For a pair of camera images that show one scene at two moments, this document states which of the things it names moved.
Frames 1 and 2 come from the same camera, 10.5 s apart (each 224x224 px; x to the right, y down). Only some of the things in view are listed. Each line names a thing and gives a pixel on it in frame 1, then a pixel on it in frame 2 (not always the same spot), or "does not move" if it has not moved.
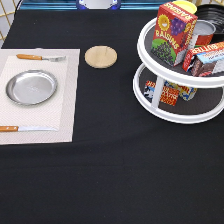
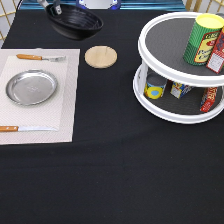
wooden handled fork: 40,58 does not move
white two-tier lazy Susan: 171,93 does not move
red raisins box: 174,30 to 216,60
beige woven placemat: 58,111 does not move
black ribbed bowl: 213,13 to 75,23
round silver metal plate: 31,87 does not move
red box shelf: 168,96 to 208,97
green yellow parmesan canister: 186,6 to 201,38
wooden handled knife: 14,128 does not move
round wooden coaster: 101,57 does not move
